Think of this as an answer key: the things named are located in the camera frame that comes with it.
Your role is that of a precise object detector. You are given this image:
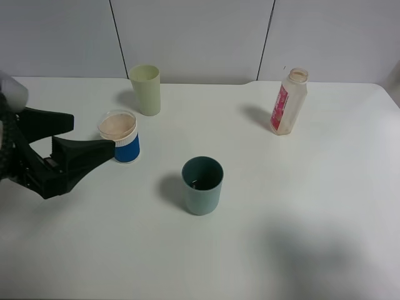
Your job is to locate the blue sleeved glass cup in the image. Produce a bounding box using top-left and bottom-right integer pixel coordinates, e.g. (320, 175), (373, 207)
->
(97, 110), (140, 163)

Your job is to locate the teal green plastic cup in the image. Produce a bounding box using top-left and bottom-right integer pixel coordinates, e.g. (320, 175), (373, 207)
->
(181, 156), (224, 216)

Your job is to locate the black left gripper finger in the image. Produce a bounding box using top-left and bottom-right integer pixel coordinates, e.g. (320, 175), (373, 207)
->
(51, 137), (115, 194)
(18, 107), (74, 146)

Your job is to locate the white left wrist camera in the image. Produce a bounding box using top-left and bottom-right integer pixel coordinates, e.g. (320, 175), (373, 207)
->
(0, 71), (29, 113)

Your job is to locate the pale green plastic cup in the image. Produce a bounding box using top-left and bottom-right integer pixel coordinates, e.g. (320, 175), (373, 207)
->
(129, 64), (161, 116)

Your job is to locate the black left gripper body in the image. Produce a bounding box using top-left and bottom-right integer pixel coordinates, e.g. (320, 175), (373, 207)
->
(9, 138), (71, 199)

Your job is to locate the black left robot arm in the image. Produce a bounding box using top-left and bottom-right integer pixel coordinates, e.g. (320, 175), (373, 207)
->
(1, 95), (115, 199)

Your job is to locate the pink label drink bottle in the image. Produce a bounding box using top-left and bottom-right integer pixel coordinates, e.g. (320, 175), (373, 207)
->
(270, 67), (309, 136)

